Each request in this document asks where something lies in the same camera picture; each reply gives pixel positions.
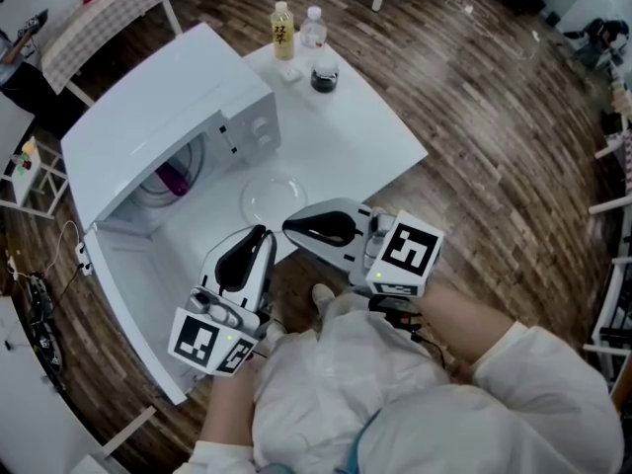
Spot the clear water bottle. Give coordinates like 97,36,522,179
298,6,329,51

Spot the plaid-cloth table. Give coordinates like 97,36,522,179
40,0,185,108

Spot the white cable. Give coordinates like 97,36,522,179
47,219,83,271

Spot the white power strip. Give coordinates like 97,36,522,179
73,242,95,277

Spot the person's left forearm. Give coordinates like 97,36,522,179
198,362,259,447

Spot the white shelf unit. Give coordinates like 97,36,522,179
0,293,159,474

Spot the dark liquid jar white lid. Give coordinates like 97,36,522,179
309,58,342,94

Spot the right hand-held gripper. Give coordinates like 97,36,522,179
281,197,444,298

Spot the clear glass plate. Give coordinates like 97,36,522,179
240,174,309,227

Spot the idle gripper device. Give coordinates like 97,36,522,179
24,272,55,325
34,328,65,382

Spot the small white stand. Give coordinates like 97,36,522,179
0,135,70,220

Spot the purple object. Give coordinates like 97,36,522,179
154,162,192,198

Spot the black belt device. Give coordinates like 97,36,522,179
368,293,424,333

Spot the person's right shoe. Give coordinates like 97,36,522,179
310,282,336,318

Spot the light blue lanyard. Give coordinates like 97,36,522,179
340,407,384,474

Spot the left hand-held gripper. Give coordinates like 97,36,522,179
167,224,277,377

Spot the yellow drink bottle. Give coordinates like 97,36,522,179
269,0,298,62

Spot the white microwave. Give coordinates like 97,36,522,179
58,21,283,407

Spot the white metal rack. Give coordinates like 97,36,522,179
582,257,632,394

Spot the person's right forearm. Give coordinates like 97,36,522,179
418,282,515,367

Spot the white chair frame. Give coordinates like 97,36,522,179
588,116,632,216

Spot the person's white clothing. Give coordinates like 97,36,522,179
190,308,626,474

